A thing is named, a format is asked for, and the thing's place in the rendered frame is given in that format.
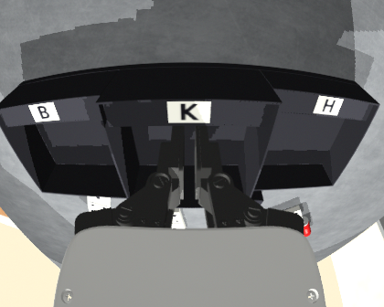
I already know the black and white eraser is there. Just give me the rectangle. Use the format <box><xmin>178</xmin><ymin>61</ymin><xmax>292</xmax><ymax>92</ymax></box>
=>
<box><xmin>251</xmin><ymin>191</ymin><xmax>264</xmax><ymax>205</ymax></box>

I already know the black rack of bins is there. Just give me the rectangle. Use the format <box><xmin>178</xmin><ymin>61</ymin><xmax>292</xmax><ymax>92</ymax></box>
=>
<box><xmin>0</xmin><ymin>62</ymin><xmax>380</xmax><ymax>208</ymax></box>

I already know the white domino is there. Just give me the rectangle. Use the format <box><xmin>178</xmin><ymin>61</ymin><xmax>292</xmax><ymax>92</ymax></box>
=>
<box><xmin>88</xmin><ymin>196</ymin><xmax>111</xmax><ymax>211</ymax></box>
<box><xmin>284</xmin><ymin>206</ymin><xmax>302</xmax><ymax>216</ymax></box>
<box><xmin>172</xmin><ymin>208</ymin><xmax>187</xmax><ymax>228</ymax></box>

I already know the red aa battery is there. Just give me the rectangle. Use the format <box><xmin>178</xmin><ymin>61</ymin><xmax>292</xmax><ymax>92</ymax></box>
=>
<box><xmin>302</xmin><ymin>217</ymin><xmax>311</xmax><ymax>237</ymax></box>

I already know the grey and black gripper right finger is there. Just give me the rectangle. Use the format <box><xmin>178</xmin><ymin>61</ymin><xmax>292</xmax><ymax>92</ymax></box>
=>
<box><xmin>195</xmin><ymin>126</ymin><xmax>304</xmax><ymax>234</ymax></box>

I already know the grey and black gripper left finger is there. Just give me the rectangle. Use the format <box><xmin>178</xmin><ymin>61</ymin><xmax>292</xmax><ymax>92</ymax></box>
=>
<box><xmin>75</xmin><ymin>126</ymin><xmax>185</xmax><ymax>235</ymax></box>

